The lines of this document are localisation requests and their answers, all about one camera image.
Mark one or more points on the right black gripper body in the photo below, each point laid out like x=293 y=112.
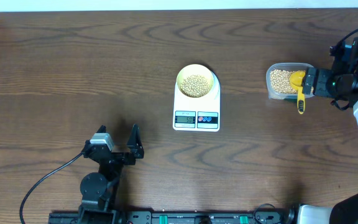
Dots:
x=325 y=83

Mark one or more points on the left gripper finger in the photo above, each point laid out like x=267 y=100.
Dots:
x=134 y=143
x=101 y=130

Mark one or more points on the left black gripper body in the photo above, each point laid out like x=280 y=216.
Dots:
x=122 y=160

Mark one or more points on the yellow plastic measuring scoop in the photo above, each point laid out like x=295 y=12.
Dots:
x=296 y=80

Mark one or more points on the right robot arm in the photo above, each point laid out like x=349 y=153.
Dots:
x=339 y=83

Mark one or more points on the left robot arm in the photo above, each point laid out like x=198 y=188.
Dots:
x=99 y=188

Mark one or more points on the white digital kitchen scale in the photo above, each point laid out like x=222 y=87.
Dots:
x=198 y=114

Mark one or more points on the soybeans in bowl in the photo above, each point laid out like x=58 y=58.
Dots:
x=195 y=86

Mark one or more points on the pale yellow bowl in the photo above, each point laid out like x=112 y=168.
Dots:
x=195 y=69

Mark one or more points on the green tape label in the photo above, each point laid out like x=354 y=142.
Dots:
x=291 y=99

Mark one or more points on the soybeans pile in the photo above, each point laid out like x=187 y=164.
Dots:
x=280 y=81

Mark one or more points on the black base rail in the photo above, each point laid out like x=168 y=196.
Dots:
x=143 y=217

